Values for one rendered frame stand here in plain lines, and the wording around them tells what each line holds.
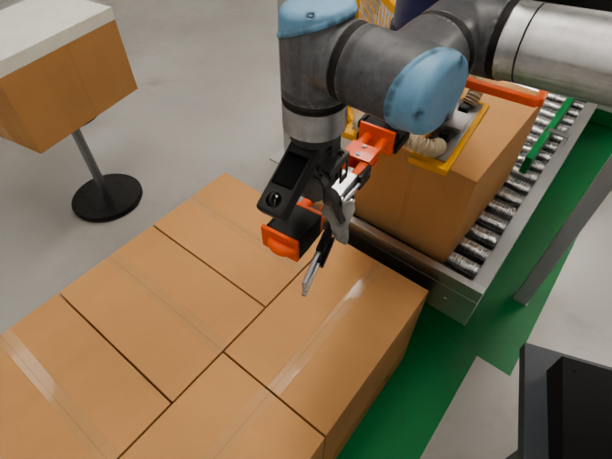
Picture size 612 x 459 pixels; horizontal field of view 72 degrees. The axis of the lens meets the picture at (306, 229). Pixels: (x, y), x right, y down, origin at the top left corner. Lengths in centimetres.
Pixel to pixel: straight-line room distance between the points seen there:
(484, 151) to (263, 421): 103
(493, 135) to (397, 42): 108
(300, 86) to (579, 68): 29
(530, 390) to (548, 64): 86
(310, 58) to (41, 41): 167
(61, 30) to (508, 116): 176
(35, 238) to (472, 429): 236
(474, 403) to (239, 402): 105
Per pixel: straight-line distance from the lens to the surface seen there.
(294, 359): 136
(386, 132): 92
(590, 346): 236
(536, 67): 54
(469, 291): 152
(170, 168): 288
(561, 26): 54
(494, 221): 183
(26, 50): 206
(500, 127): 158
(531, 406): 121
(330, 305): 144
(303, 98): 54
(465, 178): 134
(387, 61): 46
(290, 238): 70
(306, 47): 51
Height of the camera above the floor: 178
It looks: 49 degrees down
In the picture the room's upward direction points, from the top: straight up
